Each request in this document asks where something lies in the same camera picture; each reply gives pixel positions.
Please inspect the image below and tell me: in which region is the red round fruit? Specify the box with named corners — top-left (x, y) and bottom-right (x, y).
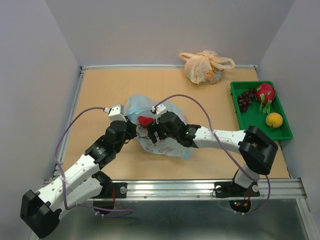
top-left (137, 115), bottom-right (155, 128)

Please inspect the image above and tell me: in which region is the blue printed plastic bag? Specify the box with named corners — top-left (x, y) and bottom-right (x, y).
top-left (124, 94), bottom-right (195, 159)

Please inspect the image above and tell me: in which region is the dark red grape bunch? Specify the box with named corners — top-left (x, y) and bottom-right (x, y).
top-left (237, 88), bottom-right (257, 112)

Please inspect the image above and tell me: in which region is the red green dragon fruit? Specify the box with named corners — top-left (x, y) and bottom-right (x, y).
top-left (255, 83), bottom-right (276, 114)

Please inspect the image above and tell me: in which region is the yellow round fruit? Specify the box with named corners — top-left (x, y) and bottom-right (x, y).
top-left (265, 112), bottom-right (283, 129)

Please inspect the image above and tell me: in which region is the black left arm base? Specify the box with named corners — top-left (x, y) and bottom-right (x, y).
top-left (93, 182), bottom-right (128, 217)

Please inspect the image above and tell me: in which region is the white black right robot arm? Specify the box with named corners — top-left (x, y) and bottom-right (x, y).
top-left (146, 111), bottom-right (278, 195)

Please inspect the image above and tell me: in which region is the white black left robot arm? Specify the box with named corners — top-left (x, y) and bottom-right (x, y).
top-left (20, 119), bottom-right (137, 239)

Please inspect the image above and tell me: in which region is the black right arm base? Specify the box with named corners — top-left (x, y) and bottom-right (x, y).
top-left (211, 181), bottom-right (260, 215)

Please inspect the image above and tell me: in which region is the orange knotted plastic bag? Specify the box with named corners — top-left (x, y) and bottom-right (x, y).
top-left (179, 50), bottom-right (236, 85)

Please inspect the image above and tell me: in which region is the green plastic tray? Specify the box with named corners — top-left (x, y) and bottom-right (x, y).
top-left (230, 81), bottom-right (293, 142)

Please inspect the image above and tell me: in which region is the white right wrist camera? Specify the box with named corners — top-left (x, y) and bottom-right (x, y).
top-left (150, 103), bottom-right (167, 123)

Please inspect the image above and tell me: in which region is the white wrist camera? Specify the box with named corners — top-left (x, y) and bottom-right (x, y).
top-left (103, 104), bottom-right (127, 123)
top-left (150, 103), bottom-right (167, 123)

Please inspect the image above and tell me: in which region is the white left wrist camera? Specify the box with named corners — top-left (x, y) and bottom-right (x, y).
top-left (103, 104), bottom-right (127, 123)

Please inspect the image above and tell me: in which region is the aluminium frame rail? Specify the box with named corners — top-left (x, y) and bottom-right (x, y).
top-left (53, 69), bottom-right (319, 240)

